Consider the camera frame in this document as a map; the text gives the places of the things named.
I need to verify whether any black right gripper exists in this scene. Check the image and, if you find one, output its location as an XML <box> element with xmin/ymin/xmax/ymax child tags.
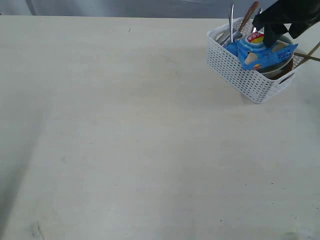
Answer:
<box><xmin>252</xmin><ymin>0</ymin><xmax>320</xmax><ymax>48</ymax></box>

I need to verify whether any blue chips snack bag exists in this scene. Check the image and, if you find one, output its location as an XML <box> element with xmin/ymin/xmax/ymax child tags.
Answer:
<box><xmin>225</xmin><ymin>31</ymin><xmax>298</xmax><ymax>70</ymax></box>

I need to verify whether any wooden chopstick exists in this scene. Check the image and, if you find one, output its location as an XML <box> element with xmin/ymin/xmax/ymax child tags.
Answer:
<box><xmin>295</xmin><ymin>42</ymin><xmax>320</xmax><ymax>68</ymax></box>
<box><xmin>293</xmin><ymin>52</ymin><xmax>320</xmax><ymax>62</ymax></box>

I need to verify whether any white ceramic bowl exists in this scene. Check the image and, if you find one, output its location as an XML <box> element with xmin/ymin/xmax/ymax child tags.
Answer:
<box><xmin>257</xmin><ymin>35</ymin><xmax>293</xmax><ymax>79</ymax></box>

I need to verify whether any silver metal knife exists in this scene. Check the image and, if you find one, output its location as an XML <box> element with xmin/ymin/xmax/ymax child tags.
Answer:
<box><xmin>251</xmin><ymin>7</ymin><xmax>263</xmax><ymax>34</ymax></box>

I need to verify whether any silver metal fork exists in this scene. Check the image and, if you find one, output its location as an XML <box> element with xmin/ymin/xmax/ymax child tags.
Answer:
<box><xmin>228</xmin><ymin>3</ymin><xmax>234</xmax><ymax>43</ymax></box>

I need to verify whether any stainless steel cup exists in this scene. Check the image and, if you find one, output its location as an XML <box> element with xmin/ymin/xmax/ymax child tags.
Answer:
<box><xmin>216</xmin><ymin>28</ymin><xmax>243</xmax><ymax>47</ymax></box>

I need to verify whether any brown round plate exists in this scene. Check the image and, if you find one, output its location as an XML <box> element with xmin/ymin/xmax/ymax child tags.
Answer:
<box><xmin>269</xmin><ymin>59</ymin><xmax>294</xmax><ymax>80</ymax></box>

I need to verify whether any white perforated plastic basket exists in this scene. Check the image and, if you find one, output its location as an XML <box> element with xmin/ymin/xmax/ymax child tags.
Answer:
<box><xmin>206</xmin><ymin>23</ymin><xmax>303</xmax><ymax>104</ymax></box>

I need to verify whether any brown wooden handle spoon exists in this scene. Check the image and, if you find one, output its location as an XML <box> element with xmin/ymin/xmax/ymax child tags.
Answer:
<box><xmin>238</xmin><ymin>1</ymin><xmax>260</xmax><ymax>32</ymax></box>

